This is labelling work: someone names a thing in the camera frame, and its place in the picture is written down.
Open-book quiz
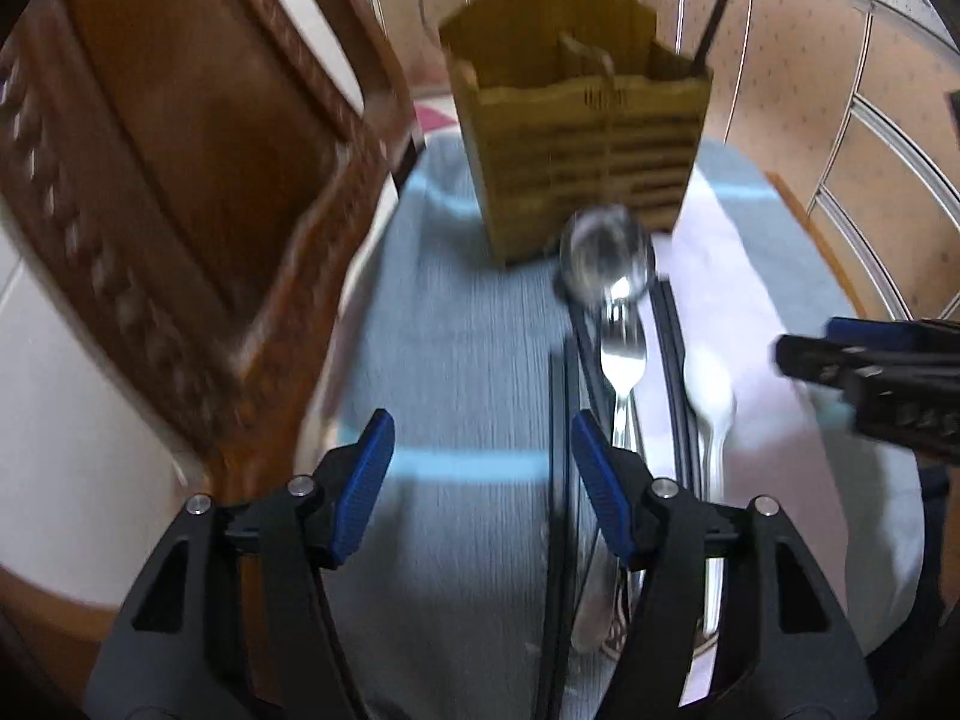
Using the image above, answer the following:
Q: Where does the steel fork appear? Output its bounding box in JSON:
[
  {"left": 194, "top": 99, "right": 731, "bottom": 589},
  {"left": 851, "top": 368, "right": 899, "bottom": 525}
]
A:
[{"left": 598, "top": 300, "right": 650, "bottom": 458}]

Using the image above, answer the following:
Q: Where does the pink cloth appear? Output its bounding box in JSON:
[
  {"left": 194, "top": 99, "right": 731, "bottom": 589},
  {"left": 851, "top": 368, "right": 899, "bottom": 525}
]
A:
[{"left": 415, "top": 101, "right": 455, "bottom": 137}]

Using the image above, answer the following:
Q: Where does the wooden slatted utensil holder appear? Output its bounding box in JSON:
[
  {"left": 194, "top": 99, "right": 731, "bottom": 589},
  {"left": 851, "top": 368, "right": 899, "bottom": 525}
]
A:
[{"left": 439, "top": 0, "right": 715, "bottom": 267}]

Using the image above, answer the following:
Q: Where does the large steel spoon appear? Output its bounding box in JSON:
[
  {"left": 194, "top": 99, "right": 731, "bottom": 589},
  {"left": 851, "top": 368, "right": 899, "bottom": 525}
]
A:
[{"left": 556, "top": 205, "right": 657, "bottom": 657}]

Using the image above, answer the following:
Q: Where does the carved wooden chair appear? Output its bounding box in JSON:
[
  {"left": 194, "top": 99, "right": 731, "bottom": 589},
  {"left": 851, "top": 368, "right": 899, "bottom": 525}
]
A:
[{"left": 0, "top": 0, "right": 421, "bottom": 691}]

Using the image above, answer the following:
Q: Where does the black chopstick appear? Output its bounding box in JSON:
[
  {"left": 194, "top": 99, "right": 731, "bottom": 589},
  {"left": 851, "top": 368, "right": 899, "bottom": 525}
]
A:
[
  {"left": 654, "top": 276, "right": 706, "bottom": 500},
  {"left": 547, "top": 341, "right": 571, "bottom": 720},
  {"left": 568, "top": 304, "right": 601, "bottom": 428},
  {"left": 694, "top": 0, "right": 745, "bottom": 65}
]

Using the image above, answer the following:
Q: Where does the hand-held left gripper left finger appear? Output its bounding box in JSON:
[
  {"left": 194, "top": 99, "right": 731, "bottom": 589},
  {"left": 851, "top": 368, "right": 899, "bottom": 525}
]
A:
[{"left": 86, "top": 409, "right": 396, "bottom": 720}]

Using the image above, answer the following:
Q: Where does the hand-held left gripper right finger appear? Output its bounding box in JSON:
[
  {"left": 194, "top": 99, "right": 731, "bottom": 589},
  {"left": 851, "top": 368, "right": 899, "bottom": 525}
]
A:
[{"left": 571, "top": 410, "right": 878, "bottom": 720}]

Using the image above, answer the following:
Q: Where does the grey white striped cloth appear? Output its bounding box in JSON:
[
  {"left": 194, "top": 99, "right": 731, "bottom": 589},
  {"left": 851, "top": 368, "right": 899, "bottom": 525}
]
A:
[{"left": 296, "top": 135, "right": 923, "bottom": 720}]

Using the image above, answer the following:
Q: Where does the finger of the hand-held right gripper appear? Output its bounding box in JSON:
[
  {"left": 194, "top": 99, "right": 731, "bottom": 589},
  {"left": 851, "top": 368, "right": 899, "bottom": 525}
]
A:
[
  {"left": 775, "top": 334, "right": 960, "bottom": 458},
  {"left": 825, "top": 317, "right": 960, "bottom": 368}
]

